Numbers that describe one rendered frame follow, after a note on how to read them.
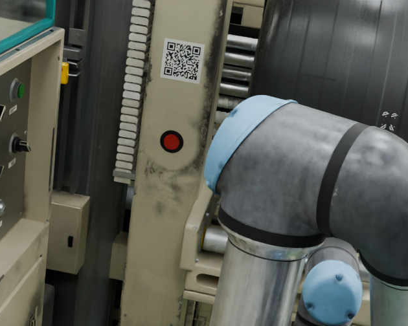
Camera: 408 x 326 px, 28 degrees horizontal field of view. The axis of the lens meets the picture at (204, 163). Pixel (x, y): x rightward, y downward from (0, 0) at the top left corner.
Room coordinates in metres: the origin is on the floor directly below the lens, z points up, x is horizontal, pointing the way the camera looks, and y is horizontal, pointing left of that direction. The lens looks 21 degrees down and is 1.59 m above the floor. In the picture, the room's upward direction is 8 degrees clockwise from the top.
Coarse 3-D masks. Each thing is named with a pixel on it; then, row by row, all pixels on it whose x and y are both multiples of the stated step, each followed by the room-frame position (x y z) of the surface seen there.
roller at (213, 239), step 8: (208, 232) 1.38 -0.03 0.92; (216, 232) 1.39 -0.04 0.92; (224, 232) 1.39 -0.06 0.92; (208, 240) 1.37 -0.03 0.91; (216, 240) 1.37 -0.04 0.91; (224, 240) 1.37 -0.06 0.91; (208, 248) 1.38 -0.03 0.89; (216, 248) 1.37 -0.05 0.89; (224, 248) 1.37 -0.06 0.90; (360, 264) 1.35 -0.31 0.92; (360, 272) 1.34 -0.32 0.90; (368, 280) 1.34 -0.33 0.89
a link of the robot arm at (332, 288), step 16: (320, 256) 1.00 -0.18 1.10; (336, 256) 0.99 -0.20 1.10; (352, 256) 1.02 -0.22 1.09; (320, 272) 0.94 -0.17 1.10; (336, 272) 0.93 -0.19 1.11; (352, 272) 0.95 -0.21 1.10; (304, 288) 0.94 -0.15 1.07; (320, 288) 0.92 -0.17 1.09; (336, 288) 0.92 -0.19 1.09; (352, 288) 0.92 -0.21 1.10; (304, 304) 0.94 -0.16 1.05; (320, 304) 0.92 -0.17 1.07; (336, 304) 0.92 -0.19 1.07; (352, 304) 0.91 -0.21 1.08; (320, 320) 0.91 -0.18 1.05; (336, 320) 0.91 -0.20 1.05
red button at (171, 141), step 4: (168, 136) 1.46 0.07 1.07; (172, 136) 1.46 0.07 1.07; (176, 136) 1.46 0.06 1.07; (164, 140) 1.46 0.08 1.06; (168, 140) 1.46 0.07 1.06; (172, 140) 1.46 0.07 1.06; (176, 140) 1.46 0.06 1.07; (164, 144) 1.46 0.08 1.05; (168, 144) 1.46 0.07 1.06; (172, 144) 1.46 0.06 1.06; (176, 144) 1.46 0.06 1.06; (168, 148) 1.46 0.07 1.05; (172, 148) 1.46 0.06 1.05
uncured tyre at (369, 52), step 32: (288, 0) 1.35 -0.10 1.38; (320, 0) 1.34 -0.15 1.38; (352, 0) 1.35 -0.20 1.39; (384, 0) 1.35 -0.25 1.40; (288, 32) 1.31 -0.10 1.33; (320, 32) 1.30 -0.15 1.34; (352, 32) 1.30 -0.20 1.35; (384, 32) 1.30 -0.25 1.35; (256, 64) 1.31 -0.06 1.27; (288, 64) 1.28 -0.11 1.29; (320, 64) 1.27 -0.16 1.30; (352, 64) 1.27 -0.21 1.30; (384, 64) 1.27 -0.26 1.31; (288, 96) 1.25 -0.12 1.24; (320, 96) 1.25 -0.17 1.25; (352, 96) 1.25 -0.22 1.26; (384, 96) 1.25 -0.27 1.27
